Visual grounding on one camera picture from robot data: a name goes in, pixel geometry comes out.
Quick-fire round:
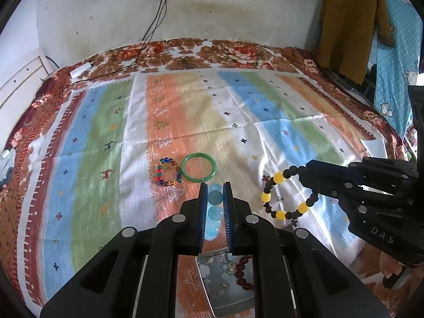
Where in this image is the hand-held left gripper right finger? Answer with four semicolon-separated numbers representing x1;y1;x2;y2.
223;182;391;318

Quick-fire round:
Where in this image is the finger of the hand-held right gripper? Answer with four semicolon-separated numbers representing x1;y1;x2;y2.
309;182;412;226
300;157;416;187

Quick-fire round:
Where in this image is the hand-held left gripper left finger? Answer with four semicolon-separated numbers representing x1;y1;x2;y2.
40;182;210;318

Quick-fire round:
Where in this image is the light blue bead bracelet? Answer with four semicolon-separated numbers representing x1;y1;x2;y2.
204;183;226;242

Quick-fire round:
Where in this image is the yellow and black bead bracelet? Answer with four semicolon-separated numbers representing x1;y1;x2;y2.
260;166;320;221

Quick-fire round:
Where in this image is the white pearl bracelet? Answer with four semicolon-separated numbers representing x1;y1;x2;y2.
199;256;232;300

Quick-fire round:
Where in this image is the dark red bead bracelet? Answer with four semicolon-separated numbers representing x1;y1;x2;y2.
233;254;255;292

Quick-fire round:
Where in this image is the rectangular metal tin box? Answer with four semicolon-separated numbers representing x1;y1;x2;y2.
195;252;257;318

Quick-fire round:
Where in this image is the green jade bangle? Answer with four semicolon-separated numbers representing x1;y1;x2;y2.
180;152;219;183

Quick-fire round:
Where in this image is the blue dotted printed cloth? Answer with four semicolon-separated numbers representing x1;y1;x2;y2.
373;0;424;140

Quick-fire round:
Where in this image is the striped colourful cloth mat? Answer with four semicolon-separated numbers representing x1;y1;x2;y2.
25;69;388;318

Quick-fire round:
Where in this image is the hanging brown garment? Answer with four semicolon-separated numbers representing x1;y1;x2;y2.
313;0;396;87

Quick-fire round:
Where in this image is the white power adapter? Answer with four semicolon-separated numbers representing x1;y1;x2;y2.
70;62;91;77

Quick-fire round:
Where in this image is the white plastic bag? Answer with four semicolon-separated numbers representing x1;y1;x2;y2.
0;147;17;189

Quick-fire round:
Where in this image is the white bed headboard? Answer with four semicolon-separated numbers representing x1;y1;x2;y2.
0;48;54;113

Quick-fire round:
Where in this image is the multicolour bead bracelet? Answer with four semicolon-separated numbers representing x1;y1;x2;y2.
154;157;183;187

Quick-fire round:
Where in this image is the black cable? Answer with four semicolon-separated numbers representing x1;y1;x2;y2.
124;0;169;73
89;0;164;75

